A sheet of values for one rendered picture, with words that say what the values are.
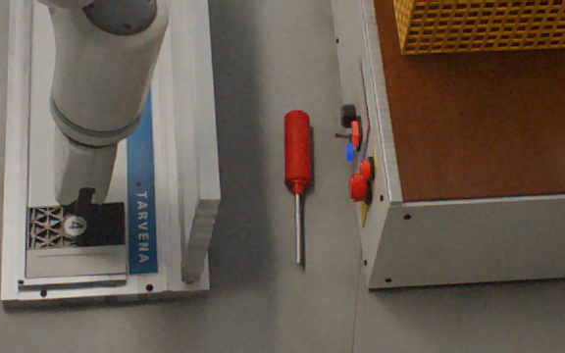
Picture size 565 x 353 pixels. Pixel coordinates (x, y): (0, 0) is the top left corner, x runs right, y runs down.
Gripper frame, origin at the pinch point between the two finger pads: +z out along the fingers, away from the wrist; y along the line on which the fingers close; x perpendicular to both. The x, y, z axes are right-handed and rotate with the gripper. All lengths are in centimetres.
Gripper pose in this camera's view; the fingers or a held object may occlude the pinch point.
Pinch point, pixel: (77, 189)
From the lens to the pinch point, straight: 125.8
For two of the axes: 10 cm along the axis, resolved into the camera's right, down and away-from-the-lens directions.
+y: 0.8, 8.7, -4.8
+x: 9.6, 0.5, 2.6
